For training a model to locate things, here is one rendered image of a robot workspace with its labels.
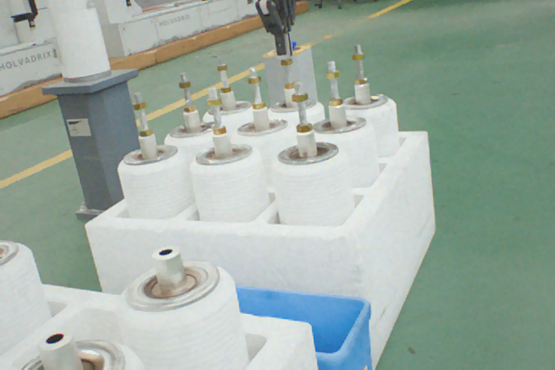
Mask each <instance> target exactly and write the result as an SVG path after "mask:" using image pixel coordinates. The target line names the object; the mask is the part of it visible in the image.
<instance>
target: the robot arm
mask: <svg viewBox="0 0 555 370"><path fill-rule="evenodd" d="M46 1H47V4H48V7H49V13H50V16H51V19H52V23H53V26H54V30H55V37H54V44H55V49H56V53H57V56H58V60H59V62H60V65H61V69H62V75H63V79H64V81H65V82H67V83H79V82H85V81H93V80H98V79H101V78H104V77H107V76H109V75H111V70H110V67H109V63H108V53H107V50H106V46H105V42H104V38H103V34H102V31H101V24H100V20H99V17H98V14H97V10H96V7H95V0H46ZM295 6H296V0H260V1H258V2H255V8H256V10H257V12H258V14H259V16H260V18H261V20H262V23H263V25H264V27H265V29H266V31H267V33H270V32H271V34H272V35H274V42H275V49H276V55H277V58H278V59H288V58H290V57H291V56H292V55H293V51H292V45H291V34H290V32H289V31H291V25H294V17H295Z"/></svg>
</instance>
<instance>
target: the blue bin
mask: <svg viewBox="0 0 555 370"><path fill-rule="evenodd" d="M235 287H236V290H237V295H238V305H239V307H240V313H241V314H246V315H253V316H257V317H270V318H276V319H281V320H286V321H298V322H307V323H309V324H310V325H311V331H312V336H313V341H314V347H315V353H316V358H317V368H318V370H373V365H372V354H371V342H370V331H369V322H370V320H371V316H372V308H371V304H370V302H369V301H368V300H366V299H365V298H361V297H355V296H346V295H329V294H320V293H311V292H302V291H292V290H284V289H267V288H258V287H248V286H240V285H235Z"/></svg>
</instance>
